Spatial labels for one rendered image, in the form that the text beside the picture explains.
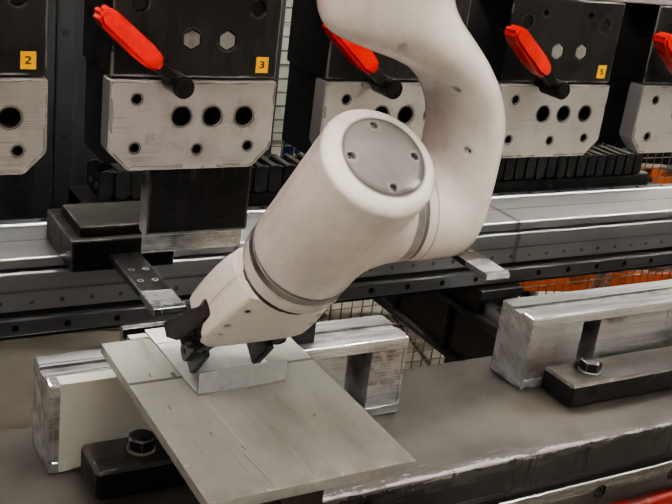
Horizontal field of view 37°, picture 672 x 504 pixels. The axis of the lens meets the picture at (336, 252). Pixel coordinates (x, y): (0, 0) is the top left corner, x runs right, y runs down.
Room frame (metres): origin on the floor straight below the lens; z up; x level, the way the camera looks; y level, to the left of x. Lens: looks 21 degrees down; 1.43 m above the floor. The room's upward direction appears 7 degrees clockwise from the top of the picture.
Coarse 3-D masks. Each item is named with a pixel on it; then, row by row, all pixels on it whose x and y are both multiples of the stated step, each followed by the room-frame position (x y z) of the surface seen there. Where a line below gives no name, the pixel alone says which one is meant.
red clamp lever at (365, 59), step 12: (336, 36) 0.87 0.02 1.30; (348, 48) 0.87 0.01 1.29; (360, 48) 0.88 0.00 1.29; (348, 60) 0.89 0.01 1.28; (360, 60) 0.88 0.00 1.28; (372, 60) 0.89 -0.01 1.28; (372, 72) 0.89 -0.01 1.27; (372, 84) 0.91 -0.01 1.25; (384, 84) 0.90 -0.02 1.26; (396, 84) 0.90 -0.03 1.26; (396, 96) 0.90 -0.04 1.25
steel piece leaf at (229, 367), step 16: (176, 352) 0.83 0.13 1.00; (224, 352) 0.84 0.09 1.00; (240, 352) 0.84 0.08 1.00; (176, 368) 0.80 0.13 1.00; (208, 368) 0.80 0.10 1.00; (224, 368) 0.77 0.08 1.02; (240, 368) 0.78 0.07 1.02; (256, 368) 0.79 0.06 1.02; (272, 368) 0.79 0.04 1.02; (192, 384) 0.77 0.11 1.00; (208, 384) 0.76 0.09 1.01; (224, 384) 0.77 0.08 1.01; (240, 384) 0.78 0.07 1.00; (256, 384) 0.79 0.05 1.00
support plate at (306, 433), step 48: (144, 384) 0.76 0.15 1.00; (288, 384) 0.80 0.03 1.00; (336, 384) 0.81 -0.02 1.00; (192, 432) 0.70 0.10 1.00; (240, 432) 0.71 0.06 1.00; (288, 432) 0.72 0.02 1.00; (336, 432) 0.73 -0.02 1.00; (384, 432) 0.74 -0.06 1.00; (192, 480) 0.63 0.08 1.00; (240, 480) 0.64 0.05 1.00; (288, 480) 0.65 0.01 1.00; (336, 480) 0.66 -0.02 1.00
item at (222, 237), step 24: (216, 168) 0.89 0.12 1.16; (240, 168) 0.90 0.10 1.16; (144, 192) 0.86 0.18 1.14; (168, 192) 0.87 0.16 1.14; (192, 192) 0.88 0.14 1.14; (216, 192) 0.89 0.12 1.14; (240, 192) 0.90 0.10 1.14; (144, 216) 0.86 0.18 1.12; (168, 216) 0.87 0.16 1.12; (192, 216) 0.88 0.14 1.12; (216, 216) 0.89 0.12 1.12; (240, 216) 0.90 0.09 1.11; (144, 240) 0.86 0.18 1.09; (168, 240) 0.88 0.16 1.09; (192, 240) 0.89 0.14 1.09; (216, 240) 0.90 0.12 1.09; (240, 240) 0.92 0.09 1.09
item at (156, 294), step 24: (48, 216) 1.10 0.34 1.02; (72, 216) 1.06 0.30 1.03; (96, 216) 1.07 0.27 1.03; (120, 216) 1.08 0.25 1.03; (72, 240) 1.02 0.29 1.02; (96, 240) 1.03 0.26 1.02; (120, 240) 1.04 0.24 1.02; (72, 264) 1.01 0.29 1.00; (96, 264) 1.03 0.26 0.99; (120, 264) 1.01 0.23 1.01; (144, 264) 1.02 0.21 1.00; (168, 264) 1.07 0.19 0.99; (144, 288) 0.95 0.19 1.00; (168, 288) 0.96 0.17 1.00; (168, 312) 0.91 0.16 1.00
